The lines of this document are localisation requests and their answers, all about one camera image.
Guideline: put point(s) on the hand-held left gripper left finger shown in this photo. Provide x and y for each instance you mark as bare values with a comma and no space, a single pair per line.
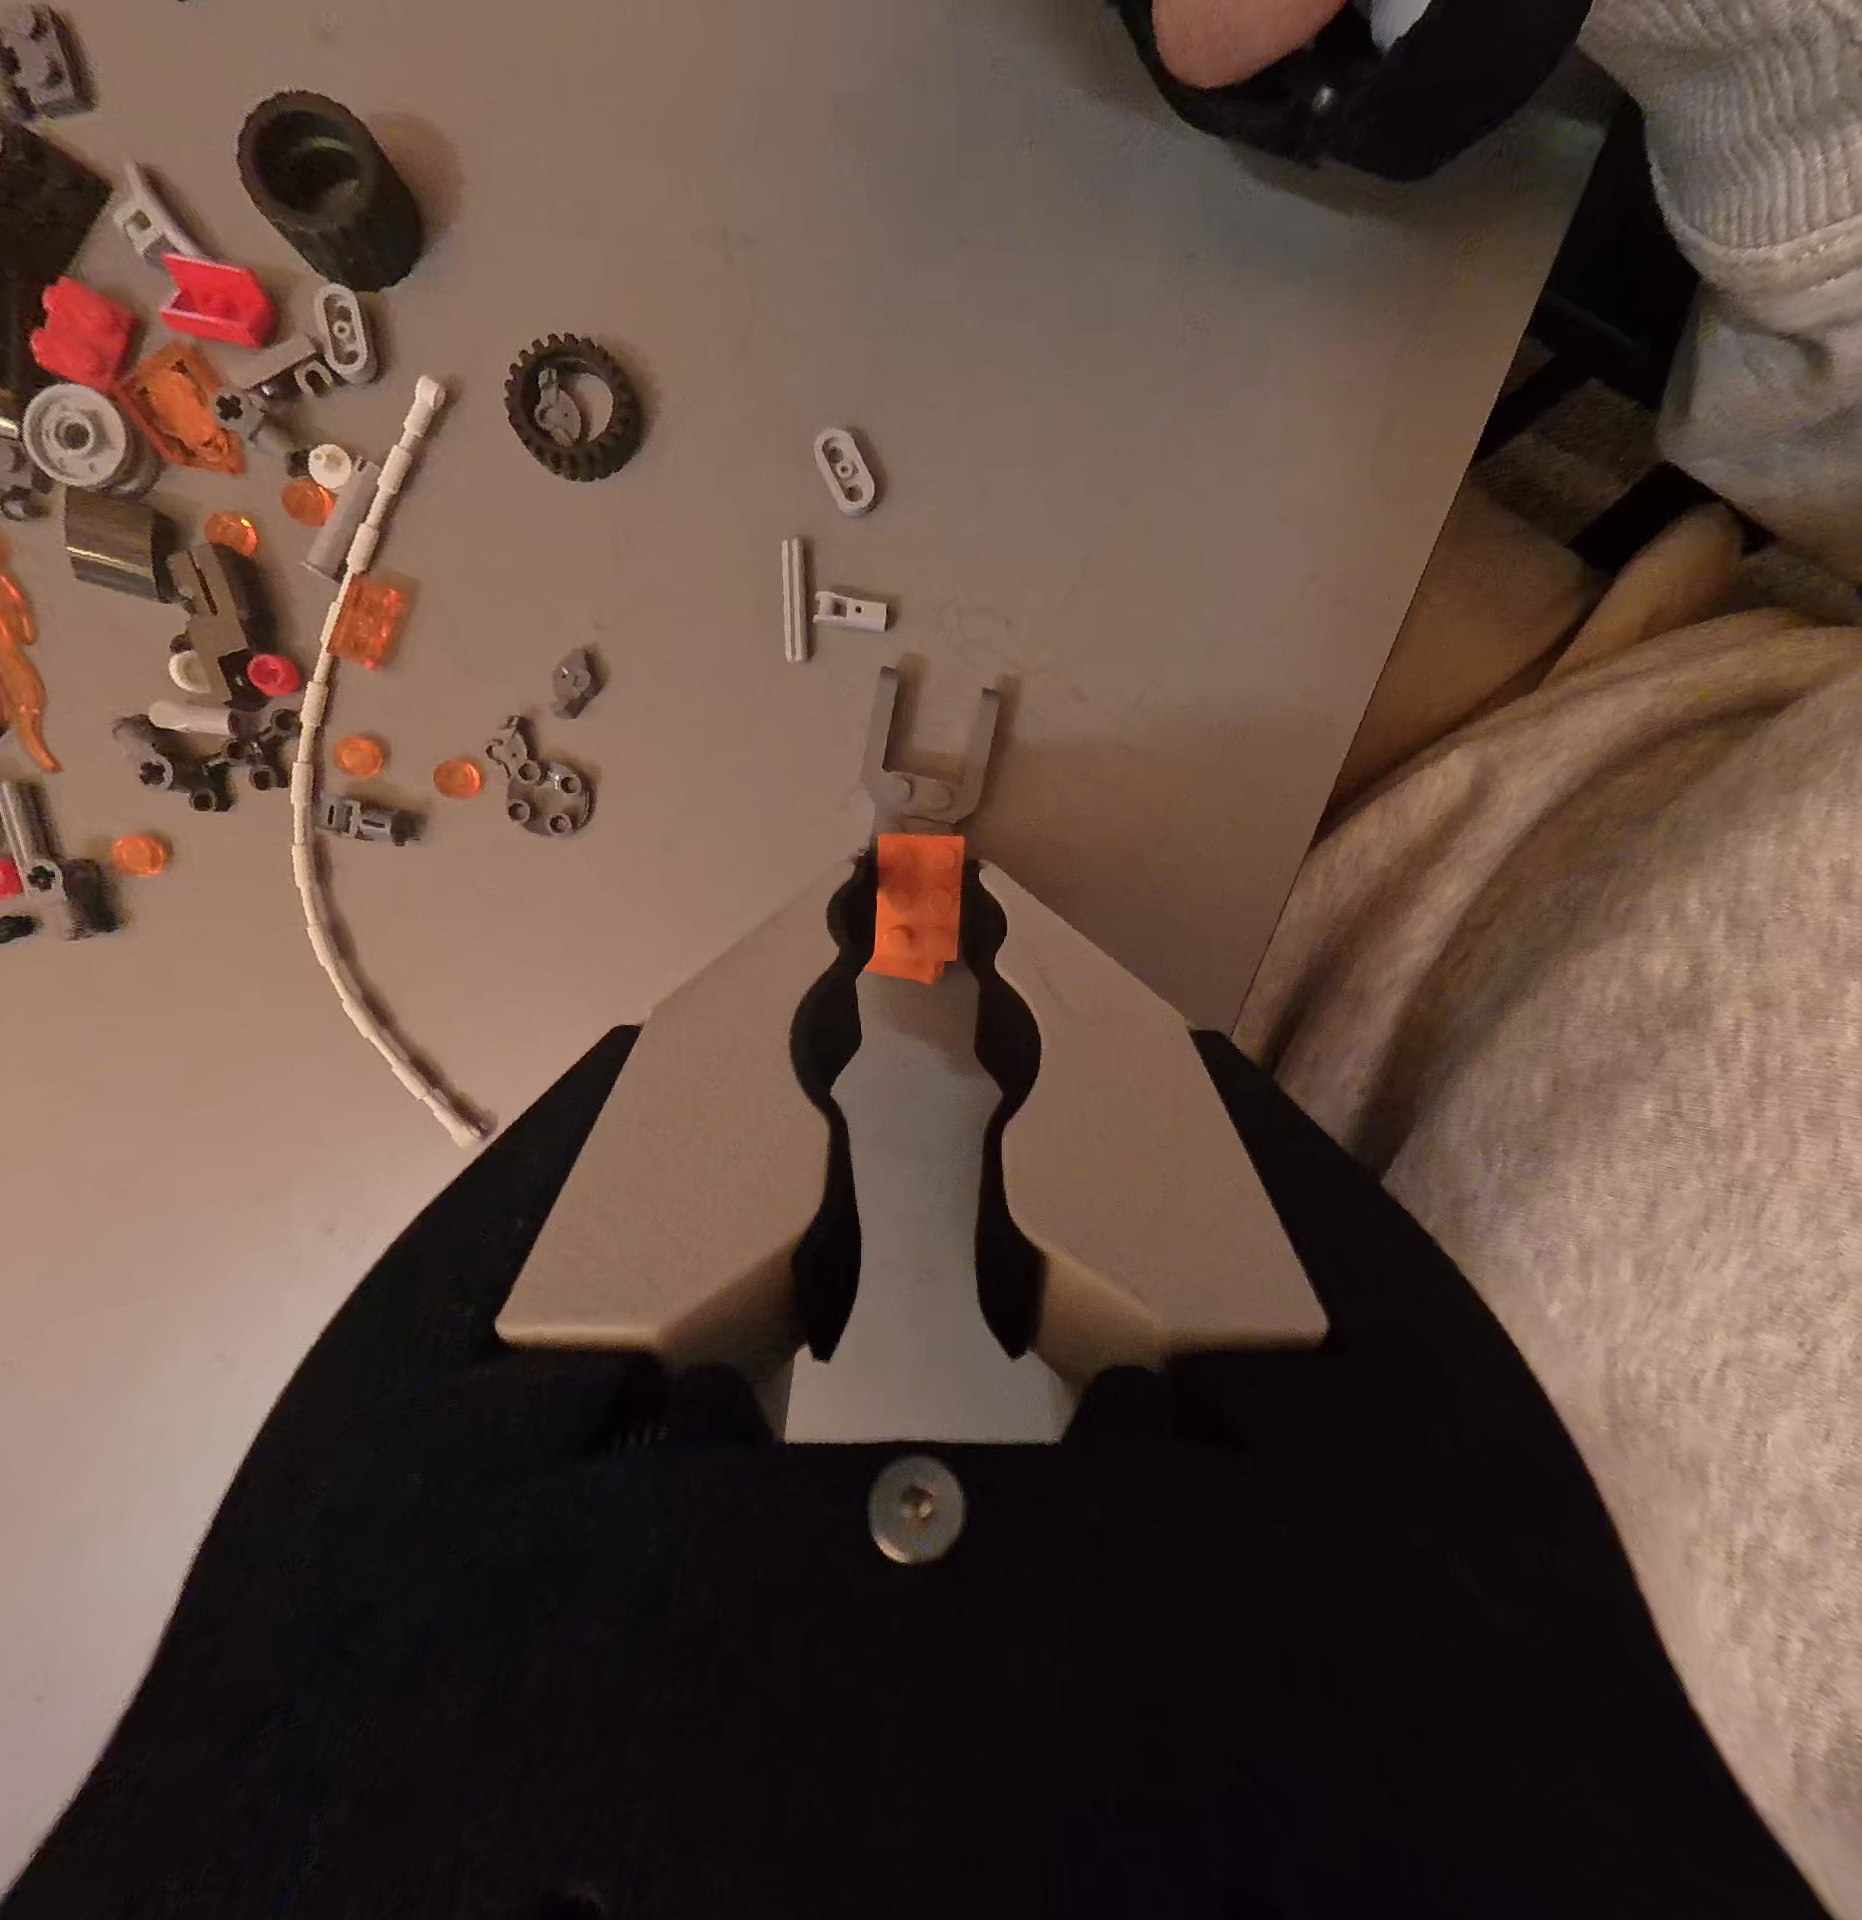
646,1199

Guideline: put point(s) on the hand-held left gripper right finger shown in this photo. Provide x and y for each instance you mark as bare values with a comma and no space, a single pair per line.
1171,1199

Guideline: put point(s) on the orange lego brick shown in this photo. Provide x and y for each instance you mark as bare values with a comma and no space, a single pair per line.
916,900

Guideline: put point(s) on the grey lego claw piece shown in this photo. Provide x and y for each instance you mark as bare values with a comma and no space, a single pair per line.
909,795

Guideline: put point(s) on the person's right forearm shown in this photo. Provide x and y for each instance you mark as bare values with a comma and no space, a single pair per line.
1773,227

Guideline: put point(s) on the dark grey round lego plate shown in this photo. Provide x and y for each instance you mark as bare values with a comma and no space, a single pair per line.
549,788

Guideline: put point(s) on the transparent orange round lego stud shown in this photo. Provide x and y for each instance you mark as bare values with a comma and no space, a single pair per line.
141,854
231,533
457,778
308,503
362,756

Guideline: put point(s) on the dark grey lego pin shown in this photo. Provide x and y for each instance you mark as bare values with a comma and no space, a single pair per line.
364,818

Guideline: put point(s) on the small dark grey lego piece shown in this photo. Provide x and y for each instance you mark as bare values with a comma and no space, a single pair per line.
577,681

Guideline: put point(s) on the grey lego bar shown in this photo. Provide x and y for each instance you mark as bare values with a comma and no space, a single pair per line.
793,600

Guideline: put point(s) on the light grey lego clip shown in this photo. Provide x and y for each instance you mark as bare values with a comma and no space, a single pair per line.
850,608

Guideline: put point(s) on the dark grey lego connector cluster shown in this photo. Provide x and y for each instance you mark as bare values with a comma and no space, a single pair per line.
196,756

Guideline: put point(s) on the transparent orange square lego plate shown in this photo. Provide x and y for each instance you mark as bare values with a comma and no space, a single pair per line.
372,621

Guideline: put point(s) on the grey oval lego connector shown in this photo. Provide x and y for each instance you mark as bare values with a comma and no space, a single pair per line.
848,471
345,333

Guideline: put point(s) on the black red lego axle assembly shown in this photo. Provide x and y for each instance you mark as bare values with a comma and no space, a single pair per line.
38,870

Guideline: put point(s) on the black lego assembly red stud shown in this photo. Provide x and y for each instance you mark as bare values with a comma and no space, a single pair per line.
220,616

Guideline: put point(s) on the grey lego cylinder white cap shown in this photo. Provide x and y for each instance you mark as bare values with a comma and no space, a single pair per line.
340,524

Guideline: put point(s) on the small black lego tire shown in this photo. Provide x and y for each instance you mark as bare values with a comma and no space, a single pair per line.
529,435

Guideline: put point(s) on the dark curved lego piece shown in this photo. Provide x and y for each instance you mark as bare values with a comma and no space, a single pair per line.
114,543

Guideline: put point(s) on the dark grey lego axle connector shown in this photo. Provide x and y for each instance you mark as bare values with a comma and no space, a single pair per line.
270,367

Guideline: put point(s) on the light grey lego wheel hub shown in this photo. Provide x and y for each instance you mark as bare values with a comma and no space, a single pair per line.
81,438

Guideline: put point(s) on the red hollow lego brick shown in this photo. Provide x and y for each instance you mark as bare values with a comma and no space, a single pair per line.
210,308

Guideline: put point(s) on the large black lego tire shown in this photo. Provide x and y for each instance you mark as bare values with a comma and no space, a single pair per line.
383,227

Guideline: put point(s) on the red lego slope piece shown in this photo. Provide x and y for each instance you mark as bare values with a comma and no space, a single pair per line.
84,333

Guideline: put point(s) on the black lego plate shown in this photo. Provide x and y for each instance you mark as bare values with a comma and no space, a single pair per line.
22,227

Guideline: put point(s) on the grey studded lego plate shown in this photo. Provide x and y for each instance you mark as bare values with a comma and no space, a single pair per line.
31,60

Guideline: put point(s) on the person's right hand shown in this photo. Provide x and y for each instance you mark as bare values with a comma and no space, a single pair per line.
1239,37

